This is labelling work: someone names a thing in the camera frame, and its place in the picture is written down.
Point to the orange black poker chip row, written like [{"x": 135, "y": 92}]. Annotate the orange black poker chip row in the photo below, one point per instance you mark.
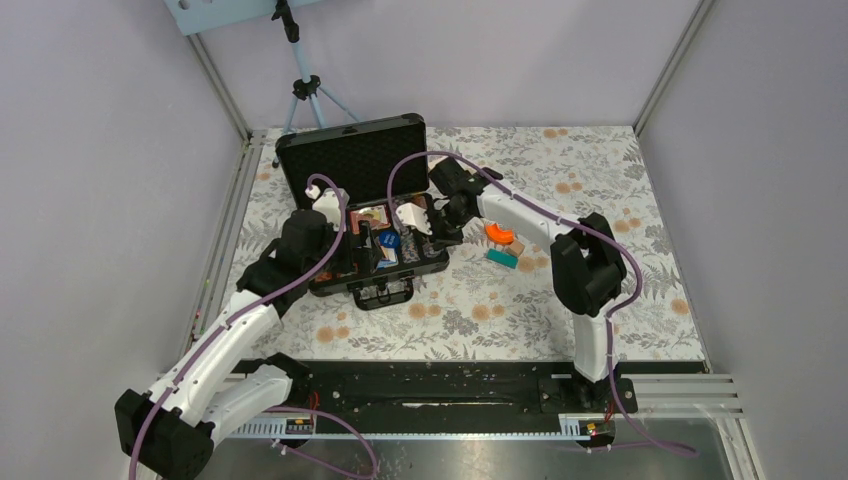
[{"x": 421, "y": 204}]

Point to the light blue tripod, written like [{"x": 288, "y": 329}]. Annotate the light blue tripod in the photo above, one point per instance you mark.
[{"x": 307, "y": 88}]

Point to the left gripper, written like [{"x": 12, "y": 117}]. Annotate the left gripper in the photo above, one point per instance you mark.
[{"x": 361, "y": 260}]

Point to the blue playing card deck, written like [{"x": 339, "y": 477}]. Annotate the blue playing card deck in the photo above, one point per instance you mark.
[{"x": 389, "y": 258}]

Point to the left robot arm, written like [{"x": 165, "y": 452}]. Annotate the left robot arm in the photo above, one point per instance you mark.
[{"x": 173, "y": 428}]

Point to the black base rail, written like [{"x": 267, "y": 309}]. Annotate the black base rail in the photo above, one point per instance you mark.
[{"x": 449, "y": 397}]

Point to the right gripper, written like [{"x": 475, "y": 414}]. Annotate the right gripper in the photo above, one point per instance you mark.
[{"x": 439, "y": 241}]

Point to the blue tan poker chip row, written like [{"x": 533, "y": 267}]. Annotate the blue tan poker chip row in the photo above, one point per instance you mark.
[{"x": 409, "y": 247}]

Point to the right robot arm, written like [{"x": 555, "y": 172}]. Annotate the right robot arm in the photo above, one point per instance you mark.
[{"x": 587, "y": 272}]

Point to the orange curved block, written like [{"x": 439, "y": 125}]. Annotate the orange curved block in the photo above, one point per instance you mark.
[{"x": 498, "y": 235}]

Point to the black poker chip case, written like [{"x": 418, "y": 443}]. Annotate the black poker chip case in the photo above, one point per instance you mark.
[{"x": 372, "y": 162}]

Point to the red playing card deck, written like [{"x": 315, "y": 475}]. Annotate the red playing card deck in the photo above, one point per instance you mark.
[{"x": 377, "y": 216}]

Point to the teal rectangular block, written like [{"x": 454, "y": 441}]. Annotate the teal rectangular block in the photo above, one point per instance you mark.
[{"x": 502, "y": 258}]

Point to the tan small cube block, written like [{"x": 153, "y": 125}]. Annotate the tan small cube block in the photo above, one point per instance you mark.
[{"x": 515, "y": 249}]

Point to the blue small blind button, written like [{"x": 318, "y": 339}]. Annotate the blue small blind button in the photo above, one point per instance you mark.
[{"x": 389, "y": 239}]

